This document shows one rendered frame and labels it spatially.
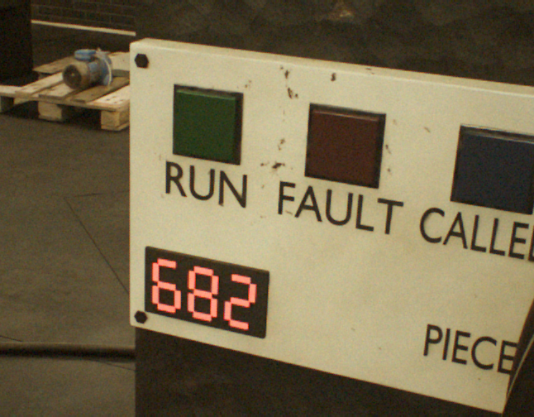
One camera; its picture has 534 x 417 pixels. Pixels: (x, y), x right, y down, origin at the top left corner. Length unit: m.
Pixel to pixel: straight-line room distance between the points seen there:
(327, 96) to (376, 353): 0.15
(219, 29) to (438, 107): 0.13
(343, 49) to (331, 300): 0.14
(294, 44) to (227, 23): 0.04
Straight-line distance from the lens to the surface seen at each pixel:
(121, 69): 5.29
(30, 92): 4.97
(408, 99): 0.47
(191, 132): 0.51
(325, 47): 0.50
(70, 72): 4.92
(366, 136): 0.47
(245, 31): 0.51
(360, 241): 0.50
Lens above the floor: 1.34
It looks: 21 degrees down
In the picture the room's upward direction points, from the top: 3 degrees clockwise
